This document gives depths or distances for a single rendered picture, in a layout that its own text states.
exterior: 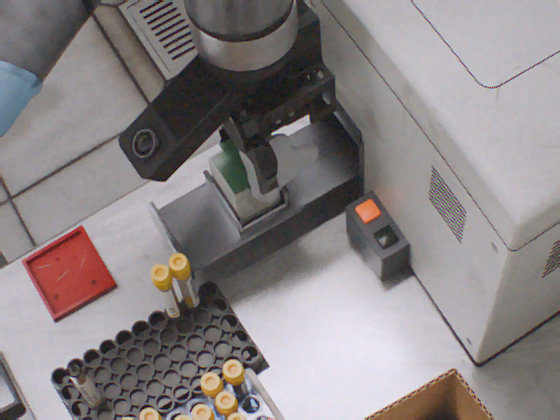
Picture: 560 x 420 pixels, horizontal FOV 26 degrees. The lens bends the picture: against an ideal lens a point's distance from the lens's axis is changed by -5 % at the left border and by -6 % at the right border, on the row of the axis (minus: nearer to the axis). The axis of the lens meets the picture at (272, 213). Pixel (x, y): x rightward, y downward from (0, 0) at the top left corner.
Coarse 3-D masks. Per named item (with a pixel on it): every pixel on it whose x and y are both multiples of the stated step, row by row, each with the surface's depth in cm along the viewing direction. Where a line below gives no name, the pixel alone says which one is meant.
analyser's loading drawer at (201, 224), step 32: (320, 128) 112; (320, 160) 111; (352, 160) 111; (192, 192) 111; (288, 192) 107; (320, 192) 110; (160, 224) 107; (192, 224) 109; (224, 224) 109; (256, 224) 108; (192, 256) 108
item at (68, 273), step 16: (64, 240) 113; (80, 240) 114; (32, 256) 113; (48, 256) 113; (64, 256) 113; (80, 256) 113; (96, 256) 112; (32, 272) 112; (48, 272) 112; (64, 272) 112; (80, 272) 112; (96, 272) 112; (48, 288) 112; (64, 288) 112; (80, 288) 112; (96, 288) 112; (112, 288) 111; (48, 304) 111; (64, 304) 111; (80, 304) 110
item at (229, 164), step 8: (224, 144) 104; (232, 144) 104; (224, 152) 104; (232, 152) 104; (216, 160) 104; (224, 160) 104; (232, 160) 104; (240, 160) 104; (224, 168) 104; (232, 168) 104; (240, 168) 103; (224, 176) 103; (232, 176) 103; (240, 176) 103; (232, 184) 103; (240, 184) 103; (248, 184) 103
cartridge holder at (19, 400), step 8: (0, 352) 108; (0, 360) 107; (0, 368) 105; (8, 368) 108; (0, 376) 107; (8, 376) 106; (0, 384) 107; (8, 384) 105; (16, 384) 107; (0, 392) 107; (8, 392) 107; (16, 392) 105; (0, 400) 106; (8, 400) 106; (16, 400) 104; (24, 400) 106; (0, 408) 104; (8, 408) 104; (16, 408) 104; (24, 408) 105; (0, 416) 104; (8, 416) 105; (16, 416) 106; (24, 416) 105; (32, 416) 105
